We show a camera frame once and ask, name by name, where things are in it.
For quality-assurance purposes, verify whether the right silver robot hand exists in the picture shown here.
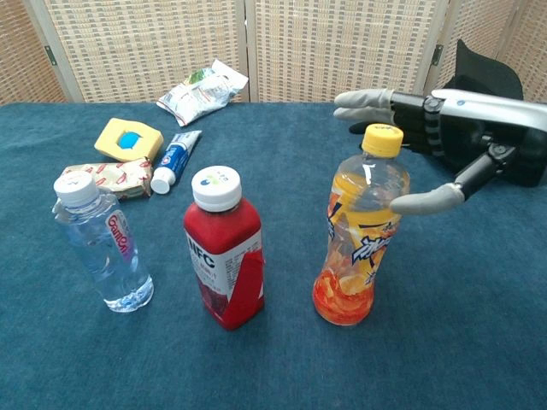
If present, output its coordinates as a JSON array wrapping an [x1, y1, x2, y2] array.
[[333, 88, 547, 214]]

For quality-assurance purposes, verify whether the orange drink bottle yellow cap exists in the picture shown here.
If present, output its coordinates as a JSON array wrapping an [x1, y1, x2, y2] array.
[[313, 123, 411, 327]]

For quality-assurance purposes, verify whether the red juice bottle white cap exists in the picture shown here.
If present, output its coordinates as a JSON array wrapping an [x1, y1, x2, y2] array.
[[183, 165, 266, 332]]

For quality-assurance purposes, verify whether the woven bamboo screen panel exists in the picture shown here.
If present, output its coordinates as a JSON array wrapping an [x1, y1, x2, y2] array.
[[244, 0, 452, 103], [425, 0, 516, 93], [23, 0, 251, 103], [497, 0, 547, 103], [0, 0, 68, 106]]

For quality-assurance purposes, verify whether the blue table cloth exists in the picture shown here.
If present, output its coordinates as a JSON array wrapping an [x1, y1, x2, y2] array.
[[0, 101, 547, 410]]

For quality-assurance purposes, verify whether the white green crinkled snack bag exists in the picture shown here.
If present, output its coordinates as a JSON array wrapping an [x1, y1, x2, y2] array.
[[156, 58, 250, 127]]

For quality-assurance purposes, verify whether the blue white toothpaste tube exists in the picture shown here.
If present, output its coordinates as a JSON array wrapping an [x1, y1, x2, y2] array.
[[150, 129, 203, 196]]

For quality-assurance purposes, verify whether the red white wrapped snack pack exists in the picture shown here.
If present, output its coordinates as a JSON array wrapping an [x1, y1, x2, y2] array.
[[59, 156, 154, 202]]

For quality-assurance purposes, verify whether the yellow box with blue centre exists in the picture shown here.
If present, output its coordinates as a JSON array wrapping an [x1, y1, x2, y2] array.
[[93, 117, 165, 163]]

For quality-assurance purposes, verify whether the clear water bottle white cap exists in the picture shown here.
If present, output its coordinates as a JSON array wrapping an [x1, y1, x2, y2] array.
[[51, 171, 155, 314]]

